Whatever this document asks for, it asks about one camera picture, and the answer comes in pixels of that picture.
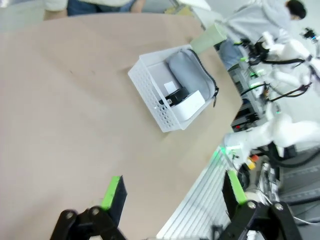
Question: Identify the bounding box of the white perforated plastic basket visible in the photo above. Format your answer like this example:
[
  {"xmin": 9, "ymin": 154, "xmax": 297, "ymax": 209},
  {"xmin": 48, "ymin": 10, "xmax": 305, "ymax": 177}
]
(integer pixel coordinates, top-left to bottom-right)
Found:
[{"xmin": 127, "ymin": 44, "xmax": 211, "ymax": 133}]

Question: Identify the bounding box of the black computer case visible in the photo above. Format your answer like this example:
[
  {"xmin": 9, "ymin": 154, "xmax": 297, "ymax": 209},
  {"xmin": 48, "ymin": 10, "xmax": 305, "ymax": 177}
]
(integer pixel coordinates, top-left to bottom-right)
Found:
[{"xmin": 231, "ymin": 104, "xmax": 261, "ymax": 133}]

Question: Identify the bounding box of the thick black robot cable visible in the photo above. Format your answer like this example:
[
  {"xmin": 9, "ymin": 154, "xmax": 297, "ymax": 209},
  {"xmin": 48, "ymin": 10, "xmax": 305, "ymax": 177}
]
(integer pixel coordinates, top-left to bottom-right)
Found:
[{"xmin": 257, "ymin": 144, "xmax": 320, "ymax": 169}]

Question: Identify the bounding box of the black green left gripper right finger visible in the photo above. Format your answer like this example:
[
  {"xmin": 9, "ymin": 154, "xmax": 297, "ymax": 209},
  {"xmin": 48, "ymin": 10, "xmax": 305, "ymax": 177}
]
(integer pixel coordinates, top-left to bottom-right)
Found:
[{"xmin": 217, "ymin": 169, "xmax": 303, "ymax": 240}]

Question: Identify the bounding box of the long white cardboard box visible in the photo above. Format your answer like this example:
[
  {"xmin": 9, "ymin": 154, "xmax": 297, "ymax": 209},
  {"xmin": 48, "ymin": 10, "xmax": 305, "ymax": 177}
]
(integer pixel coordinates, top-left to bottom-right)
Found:
[{"xmin": 172, "ymin": 89, "xmax": 207, "ymax": 123}]

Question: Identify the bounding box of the aluminium profile table frame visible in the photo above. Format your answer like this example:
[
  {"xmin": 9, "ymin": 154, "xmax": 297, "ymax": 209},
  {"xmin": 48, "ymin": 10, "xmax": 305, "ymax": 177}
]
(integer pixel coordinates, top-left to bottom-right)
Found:
[{"xmin": 156, "ymin": 147, "xmax": 251, "ymax": 240}]

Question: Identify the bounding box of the pale green plastic cup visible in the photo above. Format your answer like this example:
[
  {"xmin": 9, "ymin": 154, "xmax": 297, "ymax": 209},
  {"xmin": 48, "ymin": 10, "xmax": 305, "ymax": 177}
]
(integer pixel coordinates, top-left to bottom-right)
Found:
[{"xmin": 190, "ymin": 23, "xmax": 228, "ymax": 55}]

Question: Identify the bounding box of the yellow red emergency stop button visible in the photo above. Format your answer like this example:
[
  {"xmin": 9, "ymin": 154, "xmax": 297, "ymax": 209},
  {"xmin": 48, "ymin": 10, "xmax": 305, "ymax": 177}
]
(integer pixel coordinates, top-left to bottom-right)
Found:
[{"xmin": 246, "ymin": 154, "xmax": 261, "ymax": 171}]

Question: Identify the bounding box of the person's right forearm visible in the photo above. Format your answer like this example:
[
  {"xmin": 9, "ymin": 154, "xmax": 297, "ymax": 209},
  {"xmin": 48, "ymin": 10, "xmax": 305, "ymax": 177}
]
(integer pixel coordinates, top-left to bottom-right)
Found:
[{"xmin": 43, "ymin": 9, "xmax": 69, "ymax": 21}]

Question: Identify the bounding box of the person's left forearm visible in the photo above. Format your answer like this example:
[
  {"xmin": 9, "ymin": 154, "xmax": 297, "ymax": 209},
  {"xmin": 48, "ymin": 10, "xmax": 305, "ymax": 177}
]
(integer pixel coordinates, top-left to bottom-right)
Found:
[{"xmin": 130, "ymin": 0, "xmax": 146, "ymax": 13}]

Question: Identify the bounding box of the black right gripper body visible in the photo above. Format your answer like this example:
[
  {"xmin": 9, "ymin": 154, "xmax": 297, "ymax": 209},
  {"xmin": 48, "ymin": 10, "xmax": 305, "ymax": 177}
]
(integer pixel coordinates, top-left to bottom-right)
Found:
[{"xmin": 248, "ymin": 41, "xmax": 271, "ymax": 65}]

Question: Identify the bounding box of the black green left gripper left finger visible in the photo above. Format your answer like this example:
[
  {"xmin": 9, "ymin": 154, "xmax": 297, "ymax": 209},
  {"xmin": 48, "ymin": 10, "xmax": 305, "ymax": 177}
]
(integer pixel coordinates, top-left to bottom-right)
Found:
[{"xmin": 49, "ymin": 175, "xmax": 128, "ymax": 240}]

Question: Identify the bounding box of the seated person in white shirt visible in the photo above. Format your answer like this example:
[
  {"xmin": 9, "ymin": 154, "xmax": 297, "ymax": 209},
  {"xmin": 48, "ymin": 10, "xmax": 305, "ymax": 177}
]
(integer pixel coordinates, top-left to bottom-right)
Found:
[{"xmin": 44, "ymin": 0, "xmax": 138, "ymax": 17}]

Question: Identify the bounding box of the grey zippered pouch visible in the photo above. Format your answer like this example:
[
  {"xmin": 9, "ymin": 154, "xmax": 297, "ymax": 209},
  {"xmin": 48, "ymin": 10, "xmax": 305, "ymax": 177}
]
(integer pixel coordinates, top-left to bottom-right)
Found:
[{"xmin": 166, "ymin": 48, "xmax": 220, "ymax": 109}]

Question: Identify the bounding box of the background person in grey hoodie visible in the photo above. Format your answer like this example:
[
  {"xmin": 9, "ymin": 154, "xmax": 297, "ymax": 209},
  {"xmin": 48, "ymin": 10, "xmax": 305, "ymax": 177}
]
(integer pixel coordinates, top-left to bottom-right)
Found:
[{"xmin": 219, "ymin": 0, "xmax": 307, "ymax": 71}]

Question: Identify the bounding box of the small black electronic device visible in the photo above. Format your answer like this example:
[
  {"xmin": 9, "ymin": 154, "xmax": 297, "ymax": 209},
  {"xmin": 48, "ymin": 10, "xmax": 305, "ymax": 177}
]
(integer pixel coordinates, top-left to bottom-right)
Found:
[{"xmin": 158, "ymin": 86, "xmax": 191, "ymax": 109}]

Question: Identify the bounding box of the small white card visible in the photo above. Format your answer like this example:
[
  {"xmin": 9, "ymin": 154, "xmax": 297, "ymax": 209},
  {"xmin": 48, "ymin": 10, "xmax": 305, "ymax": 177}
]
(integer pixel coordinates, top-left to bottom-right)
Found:
[{"xmin": 163, "ymin": 81, "xmax": 177, "ymax": 94}]

